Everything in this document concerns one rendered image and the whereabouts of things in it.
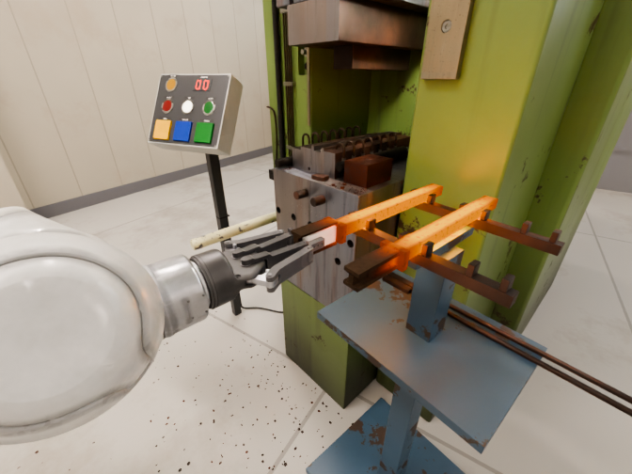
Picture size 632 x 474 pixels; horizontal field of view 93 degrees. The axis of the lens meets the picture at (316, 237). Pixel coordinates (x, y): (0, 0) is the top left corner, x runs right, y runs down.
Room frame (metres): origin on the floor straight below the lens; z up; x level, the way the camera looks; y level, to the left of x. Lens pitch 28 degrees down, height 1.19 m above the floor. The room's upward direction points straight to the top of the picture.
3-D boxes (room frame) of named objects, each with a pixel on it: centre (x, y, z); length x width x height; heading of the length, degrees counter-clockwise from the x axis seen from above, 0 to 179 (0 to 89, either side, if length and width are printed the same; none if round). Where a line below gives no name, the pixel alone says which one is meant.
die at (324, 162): (1.11, -0.14, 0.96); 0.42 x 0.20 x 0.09; 133
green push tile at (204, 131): (1.16, 0.41, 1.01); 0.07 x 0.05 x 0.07; 68
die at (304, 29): (1.11, -0.14, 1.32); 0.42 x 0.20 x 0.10; 133
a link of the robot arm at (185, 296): (0.30, 0.17, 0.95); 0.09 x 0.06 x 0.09; 41
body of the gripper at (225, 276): (0.34, 0.12, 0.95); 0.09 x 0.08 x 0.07; 131
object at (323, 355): (1.07, -0.19, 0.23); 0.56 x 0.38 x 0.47; 133
